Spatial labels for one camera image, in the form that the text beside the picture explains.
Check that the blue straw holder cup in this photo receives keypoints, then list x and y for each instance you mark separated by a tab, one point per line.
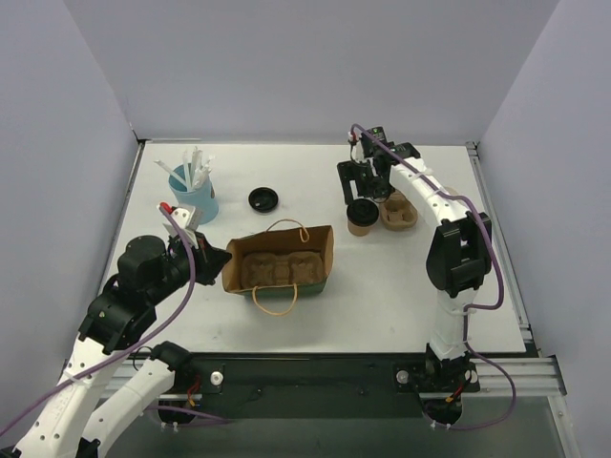
202	197

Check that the aluminium frame rail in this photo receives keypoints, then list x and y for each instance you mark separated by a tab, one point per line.
533	373

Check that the brown pulp cup carrier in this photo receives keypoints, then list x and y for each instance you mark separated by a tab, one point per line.
397	213

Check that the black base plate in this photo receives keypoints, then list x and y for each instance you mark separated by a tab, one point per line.
238	386

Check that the brown and green paper bag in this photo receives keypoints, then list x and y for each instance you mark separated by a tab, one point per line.
282	237

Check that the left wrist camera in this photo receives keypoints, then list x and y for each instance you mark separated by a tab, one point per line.
187	218

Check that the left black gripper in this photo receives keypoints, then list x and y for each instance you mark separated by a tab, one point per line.
203	260

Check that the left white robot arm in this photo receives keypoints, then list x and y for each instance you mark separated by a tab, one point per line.
119	320

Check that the brown paper coffee cup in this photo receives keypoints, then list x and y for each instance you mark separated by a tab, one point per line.
359	229

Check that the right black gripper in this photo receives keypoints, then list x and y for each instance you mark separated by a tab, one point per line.
358	175

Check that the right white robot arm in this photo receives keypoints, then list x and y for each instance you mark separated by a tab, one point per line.
459	258

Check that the white wrapped straw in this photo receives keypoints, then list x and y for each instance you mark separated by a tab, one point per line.
195	166
168	170
186	170
205	170

